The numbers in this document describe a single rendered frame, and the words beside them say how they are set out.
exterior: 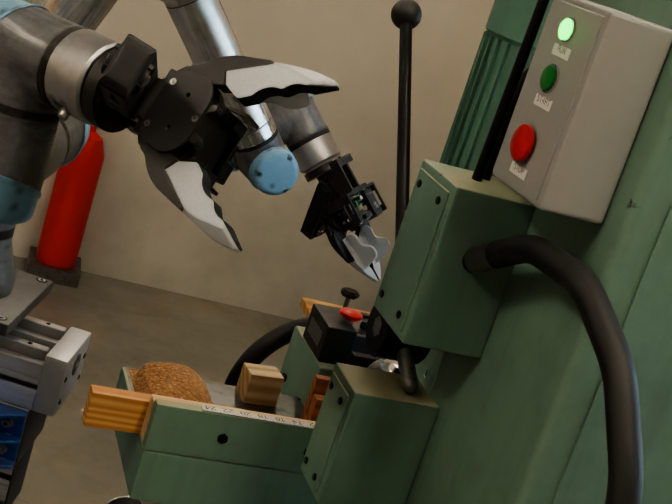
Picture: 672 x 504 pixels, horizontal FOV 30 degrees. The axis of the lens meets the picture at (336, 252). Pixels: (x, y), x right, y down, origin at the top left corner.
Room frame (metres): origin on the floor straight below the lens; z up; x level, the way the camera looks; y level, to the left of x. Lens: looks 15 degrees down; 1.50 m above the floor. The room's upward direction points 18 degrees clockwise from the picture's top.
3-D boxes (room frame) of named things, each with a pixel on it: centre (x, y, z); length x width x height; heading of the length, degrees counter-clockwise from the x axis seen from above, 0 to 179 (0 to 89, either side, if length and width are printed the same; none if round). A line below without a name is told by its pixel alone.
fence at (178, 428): (1.31, -0.15, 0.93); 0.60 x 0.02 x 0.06; 111
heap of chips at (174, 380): (1.34, 0.13, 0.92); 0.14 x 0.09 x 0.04; 21
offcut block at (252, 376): (1.43, 0.04, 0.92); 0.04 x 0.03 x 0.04; 117
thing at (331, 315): (1.53, -0.06, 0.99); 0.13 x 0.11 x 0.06; 111
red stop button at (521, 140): (1.00, -0.11, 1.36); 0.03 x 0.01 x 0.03; 21
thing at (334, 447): (1.13, -0.08, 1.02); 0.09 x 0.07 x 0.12; 111
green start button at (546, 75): (1.00, -0.12, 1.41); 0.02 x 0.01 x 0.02; 21
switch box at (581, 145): (1.01, -0.15, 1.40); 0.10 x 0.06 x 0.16; 21
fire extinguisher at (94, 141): (4.08, 0.91, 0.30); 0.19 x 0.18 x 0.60; 16
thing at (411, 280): (1.10, -0.10, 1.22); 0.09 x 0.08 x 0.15; 21
